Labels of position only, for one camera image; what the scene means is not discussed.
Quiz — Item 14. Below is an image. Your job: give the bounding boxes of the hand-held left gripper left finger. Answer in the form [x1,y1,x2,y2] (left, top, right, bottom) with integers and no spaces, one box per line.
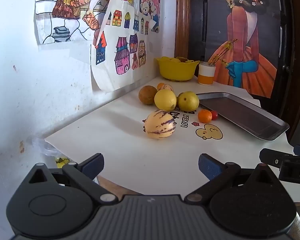
[15,153,118,204]

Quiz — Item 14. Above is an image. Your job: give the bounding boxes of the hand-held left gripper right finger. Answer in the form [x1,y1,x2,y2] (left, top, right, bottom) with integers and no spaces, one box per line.
[184,153,288,204]

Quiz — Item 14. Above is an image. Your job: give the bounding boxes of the metal tray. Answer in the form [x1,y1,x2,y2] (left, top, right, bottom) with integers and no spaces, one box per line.
[195,92,290,142]

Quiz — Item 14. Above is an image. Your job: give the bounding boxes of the large striped pepino melon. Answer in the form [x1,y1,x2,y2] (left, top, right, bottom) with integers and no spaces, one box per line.
[143,109,177,139]

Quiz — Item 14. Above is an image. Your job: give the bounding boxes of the yellow lemon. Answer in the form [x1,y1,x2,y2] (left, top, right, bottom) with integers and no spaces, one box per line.
[154,89,178,111]

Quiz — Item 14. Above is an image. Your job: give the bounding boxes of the large round brown fruit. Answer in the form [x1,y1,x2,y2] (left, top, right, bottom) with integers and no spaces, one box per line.
[138,85,158,105]

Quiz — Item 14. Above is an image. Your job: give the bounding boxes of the white printed table cover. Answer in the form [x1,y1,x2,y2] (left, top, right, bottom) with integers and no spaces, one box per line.
[44,74,298,203]

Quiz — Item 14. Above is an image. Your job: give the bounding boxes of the clear plastic bag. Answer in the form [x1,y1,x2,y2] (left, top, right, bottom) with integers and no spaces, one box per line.
[27,135,63,158]

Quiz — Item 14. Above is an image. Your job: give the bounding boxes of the yellow-green lemon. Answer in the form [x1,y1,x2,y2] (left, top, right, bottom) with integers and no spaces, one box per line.
[178,91,200,111]

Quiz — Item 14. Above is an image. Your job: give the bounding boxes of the white and orange cup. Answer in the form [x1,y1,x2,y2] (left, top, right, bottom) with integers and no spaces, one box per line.
[198,61,217,86]

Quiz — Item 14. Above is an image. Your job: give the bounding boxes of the dark door panel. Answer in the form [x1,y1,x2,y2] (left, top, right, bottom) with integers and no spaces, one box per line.
[189,0,300,133]

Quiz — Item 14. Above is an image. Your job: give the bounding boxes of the yellow plastic bowl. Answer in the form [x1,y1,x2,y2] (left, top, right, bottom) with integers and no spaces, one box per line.
[156,56,201,82]

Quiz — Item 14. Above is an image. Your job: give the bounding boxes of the colourful houses drawing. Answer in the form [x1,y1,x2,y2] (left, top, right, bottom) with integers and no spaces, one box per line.
[91,0,157,93]

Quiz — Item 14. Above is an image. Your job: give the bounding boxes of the yellow flower twigs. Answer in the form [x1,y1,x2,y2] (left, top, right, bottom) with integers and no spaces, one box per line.
[207,39,238,67]

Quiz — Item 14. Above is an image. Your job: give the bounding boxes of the orange dress girl poster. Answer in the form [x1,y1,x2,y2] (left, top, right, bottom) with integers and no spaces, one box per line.
[207,0,278,99]

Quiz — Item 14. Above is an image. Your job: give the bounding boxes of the coloured figures drawing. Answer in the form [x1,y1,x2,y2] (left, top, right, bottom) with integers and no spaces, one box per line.
[34,0,161,46]

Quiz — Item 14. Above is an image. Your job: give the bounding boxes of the wooden frame post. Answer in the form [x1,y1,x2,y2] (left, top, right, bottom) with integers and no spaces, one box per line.
[174,0,191,58]

